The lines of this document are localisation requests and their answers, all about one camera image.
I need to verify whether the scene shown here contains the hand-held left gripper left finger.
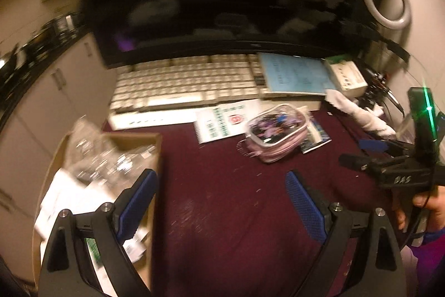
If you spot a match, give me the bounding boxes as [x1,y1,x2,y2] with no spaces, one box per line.
[38,169,158,297]

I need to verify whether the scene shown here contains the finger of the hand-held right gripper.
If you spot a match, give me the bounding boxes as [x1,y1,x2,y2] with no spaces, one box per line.
[358,139,412,159]
[339,154,383,176]

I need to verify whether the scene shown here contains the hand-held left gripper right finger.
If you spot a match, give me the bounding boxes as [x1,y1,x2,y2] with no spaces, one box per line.
[285,170,409,297]

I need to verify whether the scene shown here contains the cardboard box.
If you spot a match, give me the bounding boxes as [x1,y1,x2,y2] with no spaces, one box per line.
[31,132,164,297]

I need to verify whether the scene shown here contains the person's right forearm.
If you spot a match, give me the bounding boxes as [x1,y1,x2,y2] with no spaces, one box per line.
[400,229,445,297]

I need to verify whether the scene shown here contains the person's right hand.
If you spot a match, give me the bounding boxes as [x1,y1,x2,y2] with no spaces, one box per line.
[412,185,445,234]

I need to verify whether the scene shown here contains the white cloth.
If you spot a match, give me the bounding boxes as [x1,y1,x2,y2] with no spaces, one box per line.
[325,90,397,138]

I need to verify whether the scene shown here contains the small blue green booklet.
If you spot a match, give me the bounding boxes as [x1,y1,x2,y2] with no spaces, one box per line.
[301,118,332,155]

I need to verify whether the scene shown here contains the small black electronic gadget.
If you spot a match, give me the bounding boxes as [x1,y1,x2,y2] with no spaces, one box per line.
[362,71,395,106]

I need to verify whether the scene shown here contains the clear crumpled plastic wrap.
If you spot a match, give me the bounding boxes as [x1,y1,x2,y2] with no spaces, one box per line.
[64,116,157,186]

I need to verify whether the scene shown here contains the small white green carton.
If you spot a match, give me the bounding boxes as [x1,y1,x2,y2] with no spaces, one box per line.
[324,55,368,97]

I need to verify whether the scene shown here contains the pink clear zip pouch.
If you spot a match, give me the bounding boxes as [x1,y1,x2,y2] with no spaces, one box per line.
[245,103,313,163]

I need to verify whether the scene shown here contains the maroon table cloth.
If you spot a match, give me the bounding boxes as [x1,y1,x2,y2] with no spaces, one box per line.
[101,105,418,297]

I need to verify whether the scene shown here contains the white spiral notepad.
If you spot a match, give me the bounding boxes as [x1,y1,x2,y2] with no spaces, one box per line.
[194,99,265,144]

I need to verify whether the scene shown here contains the white cabinets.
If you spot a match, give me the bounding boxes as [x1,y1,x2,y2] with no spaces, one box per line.
[0,33,117,242]

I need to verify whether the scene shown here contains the beige computer keyboard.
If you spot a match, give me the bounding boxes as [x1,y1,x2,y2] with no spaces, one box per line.
[107,53,322,131]

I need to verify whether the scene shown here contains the dark kitchen counter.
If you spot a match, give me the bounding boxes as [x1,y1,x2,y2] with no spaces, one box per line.
[0,13,87,124]

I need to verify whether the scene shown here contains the shiny metal container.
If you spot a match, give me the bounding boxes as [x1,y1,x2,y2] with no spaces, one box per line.
[52,13,79,33]

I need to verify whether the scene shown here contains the metal ball chain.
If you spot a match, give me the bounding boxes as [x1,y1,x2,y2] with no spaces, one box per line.
[238,139,254,156]

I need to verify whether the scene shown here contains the black cable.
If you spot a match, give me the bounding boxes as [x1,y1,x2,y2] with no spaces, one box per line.
[375,33,411,62]

